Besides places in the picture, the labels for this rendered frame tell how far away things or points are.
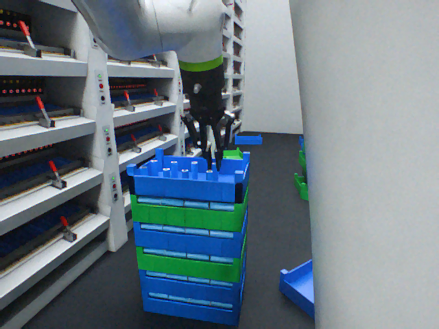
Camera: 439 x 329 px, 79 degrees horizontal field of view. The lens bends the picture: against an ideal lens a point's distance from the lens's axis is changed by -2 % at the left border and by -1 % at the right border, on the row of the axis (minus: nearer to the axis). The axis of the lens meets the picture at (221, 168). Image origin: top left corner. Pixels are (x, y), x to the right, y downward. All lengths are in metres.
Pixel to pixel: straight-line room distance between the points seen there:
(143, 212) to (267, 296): 0.51
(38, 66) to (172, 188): 0.50
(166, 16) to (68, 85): 0.67
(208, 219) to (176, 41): 0.42
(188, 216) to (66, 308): 0.54
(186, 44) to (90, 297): 0.86
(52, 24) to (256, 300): 1.14
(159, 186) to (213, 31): 0.39
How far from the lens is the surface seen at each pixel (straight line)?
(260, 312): 0.96
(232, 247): 0.73
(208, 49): 0.54
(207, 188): 0.67
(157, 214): 0.75
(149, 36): 0.52
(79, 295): 1.11
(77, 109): 1.08
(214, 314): 0.90
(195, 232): 0.74
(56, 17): 1.14
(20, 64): 0.89
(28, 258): 1.02
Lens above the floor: 0.69
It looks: 18 degrees down
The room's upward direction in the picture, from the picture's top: straight up
